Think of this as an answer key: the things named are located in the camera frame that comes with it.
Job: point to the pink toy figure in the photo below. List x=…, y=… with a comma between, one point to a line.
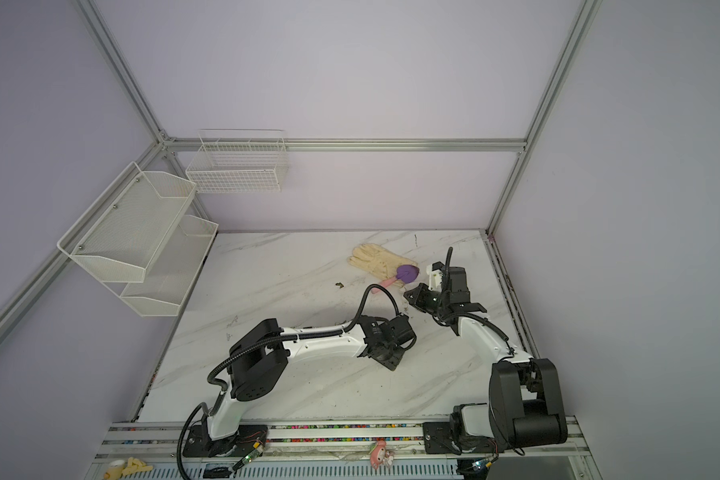
x=380, y=456

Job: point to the white wire basket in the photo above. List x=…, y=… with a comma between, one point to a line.
x=239, y=161

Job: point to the cream leather glove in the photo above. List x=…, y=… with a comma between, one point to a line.
x=377, y=261

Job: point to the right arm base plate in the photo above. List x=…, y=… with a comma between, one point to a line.
x=443, y=438

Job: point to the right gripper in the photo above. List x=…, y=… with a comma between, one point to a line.
x=418, y=302

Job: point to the yellow toy figure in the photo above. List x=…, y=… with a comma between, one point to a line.
x=119, y=469

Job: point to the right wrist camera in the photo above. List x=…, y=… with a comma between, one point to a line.
x=439, y=277

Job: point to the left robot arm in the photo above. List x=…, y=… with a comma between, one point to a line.
x=256, y=362

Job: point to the aluminium front rail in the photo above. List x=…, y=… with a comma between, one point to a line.
x=334, y=447

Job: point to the white mesh two-tier shelf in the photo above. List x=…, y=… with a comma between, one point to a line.
x=140, y=241

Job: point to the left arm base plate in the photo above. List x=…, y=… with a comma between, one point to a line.
x=198, y=443

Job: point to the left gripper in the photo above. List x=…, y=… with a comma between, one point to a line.
x=393, y=363

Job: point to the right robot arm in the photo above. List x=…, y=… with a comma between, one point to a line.
x=524, y=407

